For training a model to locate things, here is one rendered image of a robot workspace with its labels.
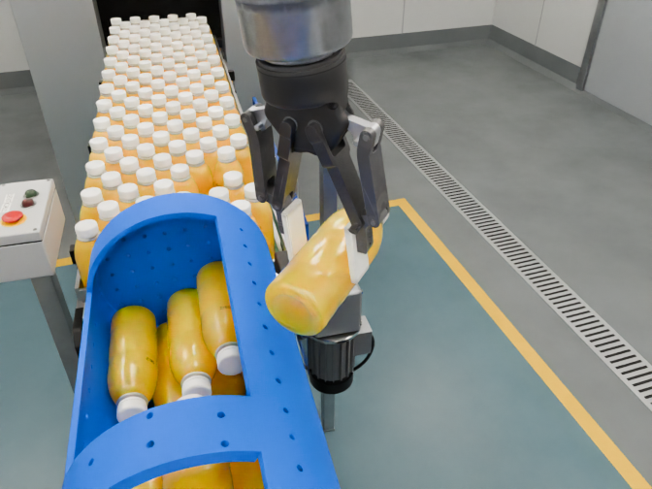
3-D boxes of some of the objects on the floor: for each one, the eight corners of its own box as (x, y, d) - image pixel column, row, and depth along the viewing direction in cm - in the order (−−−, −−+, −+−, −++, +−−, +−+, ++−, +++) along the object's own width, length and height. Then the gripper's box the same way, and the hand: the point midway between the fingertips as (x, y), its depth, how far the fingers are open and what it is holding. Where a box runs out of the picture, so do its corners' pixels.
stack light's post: (323, 433, 198) (322, 136, 135) (320, 423, 202) (318, 128, 138) (335, 430, 199) (339, 134, 135) (332, 421, 202) (334, 127, 139)
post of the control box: (124, 528, 171) (21, 256, 113) (124, 515, 174) (24, 244, 116) (138, 525, 172) (43, 253, 114) (139, 512, 175) (46, 242, 117)
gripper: (428, 40, 46) (428, 267, 60) (231, 27, 54) (272, 228, 68) (389, 76, 41) (399, 314, 55) (179, 55, 49) (235, 267, 63)
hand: (326, 244), depth 60 cm, fingers closed on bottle, 7 cm apart
